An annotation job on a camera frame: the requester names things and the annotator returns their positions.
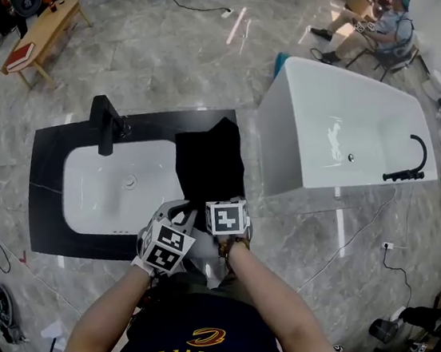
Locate person's left forearm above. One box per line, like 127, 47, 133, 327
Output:
54, 263, 164, 352

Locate white sink basin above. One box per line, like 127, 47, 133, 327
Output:
54, 133, 190, 246

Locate wooden chair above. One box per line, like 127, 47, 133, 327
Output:
344, 40, 424, 86

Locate black sink faucet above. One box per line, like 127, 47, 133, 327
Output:
86, 91, 134, 159

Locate black round backpack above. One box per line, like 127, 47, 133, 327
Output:
10, 0, 44, 10

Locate black bathtub faucet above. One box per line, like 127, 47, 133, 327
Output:
377, 132, 432, 185

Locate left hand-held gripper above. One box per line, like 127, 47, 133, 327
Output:
131, 197, 205, 279

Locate wooden coffee table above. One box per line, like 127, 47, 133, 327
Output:
0, 0, 100, 94

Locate teal cloth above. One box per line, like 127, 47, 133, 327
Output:
272, 51, 292, 79

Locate white bathtub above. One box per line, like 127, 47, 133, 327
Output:
248, 39, 440, 208

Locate pale tube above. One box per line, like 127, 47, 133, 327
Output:
221, 6, 252, 45

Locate black vanity cabinet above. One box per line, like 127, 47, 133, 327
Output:
15, 101, 254, 274

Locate person's olive trousers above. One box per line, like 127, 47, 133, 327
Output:
149, 261, 256, 304

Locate person's right forearm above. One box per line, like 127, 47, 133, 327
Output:
224, 230, 336, 352

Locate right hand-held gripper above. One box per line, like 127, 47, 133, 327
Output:
185, 195, 255, 261

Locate black cloth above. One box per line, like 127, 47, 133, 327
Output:
169, 115, 252, 233

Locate cardboard box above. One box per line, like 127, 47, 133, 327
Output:
344, 0, 375, 18

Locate beaded bracelet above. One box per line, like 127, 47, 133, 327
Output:
217, 233, 253, 261

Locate red book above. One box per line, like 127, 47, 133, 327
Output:
3, 41, 38, 72

